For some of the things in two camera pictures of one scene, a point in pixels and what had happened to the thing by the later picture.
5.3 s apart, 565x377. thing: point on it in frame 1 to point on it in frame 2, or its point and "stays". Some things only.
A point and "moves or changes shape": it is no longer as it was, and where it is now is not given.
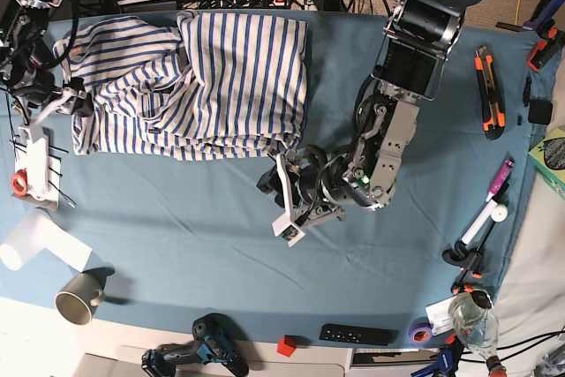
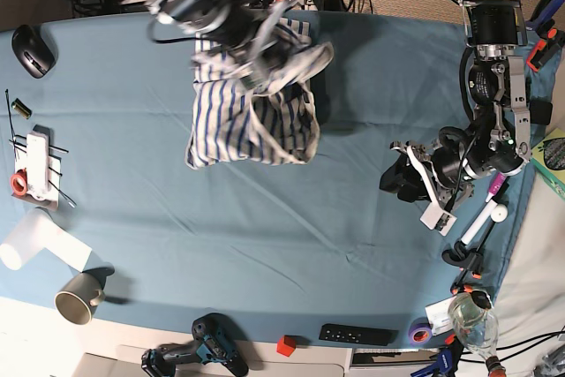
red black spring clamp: [549, 41] stays
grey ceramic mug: [79, 298] stays
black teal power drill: [214, 342] stays
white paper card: [439, 315] stays
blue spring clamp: [448, 358] stays
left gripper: [59, 98] to [250, 30]
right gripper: [304, 174] to [443, 165]
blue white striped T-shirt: [221, 86] moves or changes shape
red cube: [287, 345] stays
